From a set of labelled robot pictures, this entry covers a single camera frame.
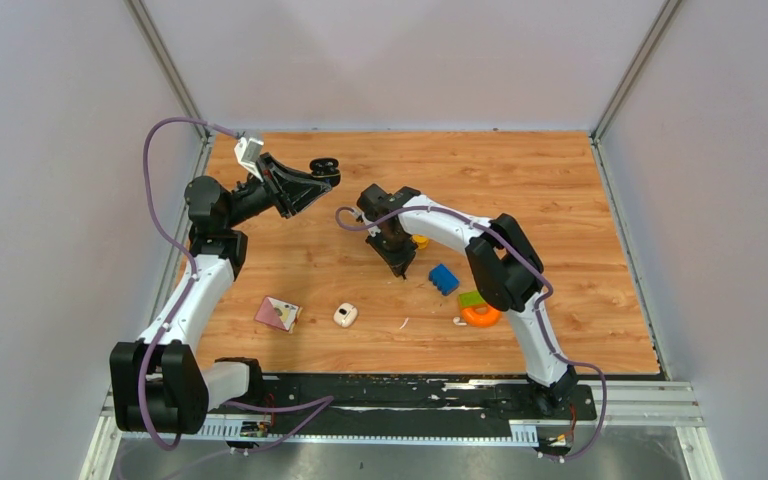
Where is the blue toy building block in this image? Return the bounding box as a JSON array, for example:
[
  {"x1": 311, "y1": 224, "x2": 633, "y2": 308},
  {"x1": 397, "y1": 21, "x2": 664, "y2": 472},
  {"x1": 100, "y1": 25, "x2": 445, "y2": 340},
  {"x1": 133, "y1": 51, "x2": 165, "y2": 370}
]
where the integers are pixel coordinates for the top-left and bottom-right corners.
[{"x1": 428, "y1": 264, "x2": 460, "y2": 296}]

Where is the aluminium frame rail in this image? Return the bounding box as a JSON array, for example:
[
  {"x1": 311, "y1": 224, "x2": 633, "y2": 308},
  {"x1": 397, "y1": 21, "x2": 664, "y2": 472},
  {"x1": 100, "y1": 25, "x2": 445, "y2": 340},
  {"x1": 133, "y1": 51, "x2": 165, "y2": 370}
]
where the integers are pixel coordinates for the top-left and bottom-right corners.
[{"x1": 100, "y1": 372, "x2": 705, "y2": 429}]

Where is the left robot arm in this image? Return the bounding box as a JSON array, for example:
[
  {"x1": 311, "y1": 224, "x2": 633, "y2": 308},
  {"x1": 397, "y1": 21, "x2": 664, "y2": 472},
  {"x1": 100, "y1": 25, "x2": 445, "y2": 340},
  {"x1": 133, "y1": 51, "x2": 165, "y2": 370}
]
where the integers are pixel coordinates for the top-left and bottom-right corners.
[{"x1": 109, "y1": 153, "x2": 341, "y2": 435}]

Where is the green toy building plate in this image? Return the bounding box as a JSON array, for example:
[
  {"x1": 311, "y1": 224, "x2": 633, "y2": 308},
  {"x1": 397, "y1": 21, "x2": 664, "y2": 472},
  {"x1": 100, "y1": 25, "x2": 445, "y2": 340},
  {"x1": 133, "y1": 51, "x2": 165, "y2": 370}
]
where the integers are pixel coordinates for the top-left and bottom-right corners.
[{"x1": 457, "y1": 290, "x2": 486, "y2": 309}]

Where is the orange toy ring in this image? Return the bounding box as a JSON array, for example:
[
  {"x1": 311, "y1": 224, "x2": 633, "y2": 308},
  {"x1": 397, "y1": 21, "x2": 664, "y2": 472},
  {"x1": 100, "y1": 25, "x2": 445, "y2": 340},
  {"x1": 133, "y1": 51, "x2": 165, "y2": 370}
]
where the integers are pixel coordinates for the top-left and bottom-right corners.
[{"x1": 460, "y1": 302, "x2": 503, "y2": 329}]

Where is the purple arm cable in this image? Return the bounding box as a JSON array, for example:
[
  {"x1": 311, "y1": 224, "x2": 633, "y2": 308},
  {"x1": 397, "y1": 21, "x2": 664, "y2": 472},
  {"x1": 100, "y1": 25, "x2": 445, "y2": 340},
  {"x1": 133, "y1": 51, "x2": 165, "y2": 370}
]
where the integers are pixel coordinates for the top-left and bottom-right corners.
[
  {"x1": 334, "y1": 205, "x2": 609, "y2": 463},
  {"x1": 133, "y1": 117, "x2": 336, "y2": 455}
]

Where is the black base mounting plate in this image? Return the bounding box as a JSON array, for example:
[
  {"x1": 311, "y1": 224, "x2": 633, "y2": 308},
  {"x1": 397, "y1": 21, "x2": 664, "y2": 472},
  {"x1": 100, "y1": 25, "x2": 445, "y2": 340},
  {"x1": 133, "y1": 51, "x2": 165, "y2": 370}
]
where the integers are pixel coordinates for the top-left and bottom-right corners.
[{"x1": 218, "y1": 373, "x2": 598, "y2": 439}]

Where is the pink patterned card box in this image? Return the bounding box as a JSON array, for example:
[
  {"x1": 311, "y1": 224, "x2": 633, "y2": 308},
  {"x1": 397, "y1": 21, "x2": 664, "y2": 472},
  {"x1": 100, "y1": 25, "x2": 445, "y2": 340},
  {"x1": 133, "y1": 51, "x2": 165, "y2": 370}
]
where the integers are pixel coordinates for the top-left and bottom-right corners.
[{"x1": 254, "y1": 296, "x2": 302, "y2": 333}]

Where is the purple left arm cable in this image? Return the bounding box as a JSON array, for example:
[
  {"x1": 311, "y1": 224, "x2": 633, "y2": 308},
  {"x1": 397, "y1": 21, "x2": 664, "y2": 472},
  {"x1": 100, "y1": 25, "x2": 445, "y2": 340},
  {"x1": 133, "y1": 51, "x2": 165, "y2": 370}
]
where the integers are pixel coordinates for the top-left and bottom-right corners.
[{"x1": 133, "y1": 117, "x2": 336, "y2": 455}]

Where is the white earbud charging case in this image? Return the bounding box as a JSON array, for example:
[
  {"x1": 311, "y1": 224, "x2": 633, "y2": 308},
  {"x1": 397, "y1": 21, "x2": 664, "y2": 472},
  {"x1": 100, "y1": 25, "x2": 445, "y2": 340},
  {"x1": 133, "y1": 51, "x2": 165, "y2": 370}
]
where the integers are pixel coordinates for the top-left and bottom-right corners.
[{"x1": 333, "y1": 303, "x2": 358, "y2": 328}]

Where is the glossy black earbud charging case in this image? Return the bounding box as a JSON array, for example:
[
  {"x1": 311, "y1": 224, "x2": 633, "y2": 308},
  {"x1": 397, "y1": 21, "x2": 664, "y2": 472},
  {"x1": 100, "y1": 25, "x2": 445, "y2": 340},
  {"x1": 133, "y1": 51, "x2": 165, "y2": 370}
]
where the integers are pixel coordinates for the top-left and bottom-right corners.
[{"x1": 309, "y1": 157, "x2": 341, "y2": 188}]

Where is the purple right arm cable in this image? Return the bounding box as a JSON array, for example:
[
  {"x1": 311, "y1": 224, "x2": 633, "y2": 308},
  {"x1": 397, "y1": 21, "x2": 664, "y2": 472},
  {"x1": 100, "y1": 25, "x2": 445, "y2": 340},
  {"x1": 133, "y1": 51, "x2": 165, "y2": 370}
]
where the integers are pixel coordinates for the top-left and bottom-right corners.
[{"x1": 334, "y1": 205, "x2": 609, "y2": 463}]

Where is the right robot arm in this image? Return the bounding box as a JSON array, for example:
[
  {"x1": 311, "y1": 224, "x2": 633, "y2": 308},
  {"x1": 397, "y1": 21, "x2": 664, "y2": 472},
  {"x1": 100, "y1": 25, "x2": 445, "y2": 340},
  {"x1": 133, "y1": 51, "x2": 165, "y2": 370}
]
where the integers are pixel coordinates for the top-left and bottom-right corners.
[{"x1": 355, "y1": 184, "x2": 578, "y2": 418}]

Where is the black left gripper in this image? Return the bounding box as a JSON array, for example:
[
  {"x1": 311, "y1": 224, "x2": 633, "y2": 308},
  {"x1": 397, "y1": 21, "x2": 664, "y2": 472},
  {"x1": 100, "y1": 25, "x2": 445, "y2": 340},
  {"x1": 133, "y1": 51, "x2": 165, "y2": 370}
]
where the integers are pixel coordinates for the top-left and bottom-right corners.
[{"x1": 224, "y1": 152, "x2": 332, "y2": 229}]

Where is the white slotted cable duct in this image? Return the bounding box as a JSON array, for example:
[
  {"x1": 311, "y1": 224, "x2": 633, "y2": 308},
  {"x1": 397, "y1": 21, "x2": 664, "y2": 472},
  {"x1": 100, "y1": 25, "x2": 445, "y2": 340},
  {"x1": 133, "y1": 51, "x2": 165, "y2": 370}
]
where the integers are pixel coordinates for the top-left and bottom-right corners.
[{"x1": 122, "y1": 418, "x2": 540, "y2": 448}]

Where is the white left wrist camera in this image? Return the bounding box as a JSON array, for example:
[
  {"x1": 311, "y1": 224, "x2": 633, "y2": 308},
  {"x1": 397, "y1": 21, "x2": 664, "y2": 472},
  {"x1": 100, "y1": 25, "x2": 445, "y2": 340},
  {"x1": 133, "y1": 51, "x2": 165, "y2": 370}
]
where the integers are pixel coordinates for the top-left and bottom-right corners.
[{"x1": 234, "y1": 134, "x2": 264, "y2": 181}]

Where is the yellow toy sign block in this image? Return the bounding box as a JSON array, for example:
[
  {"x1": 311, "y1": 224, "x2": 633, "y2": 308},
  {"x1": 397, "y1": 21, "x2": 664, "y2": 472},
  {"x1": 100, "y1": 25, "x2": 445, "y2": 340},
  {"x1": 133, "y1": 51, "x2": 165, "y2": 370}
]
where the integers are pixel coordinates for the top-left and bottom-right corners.
[{"x1": 412, "y1": 235, "x2": 430, "y2": 250}]

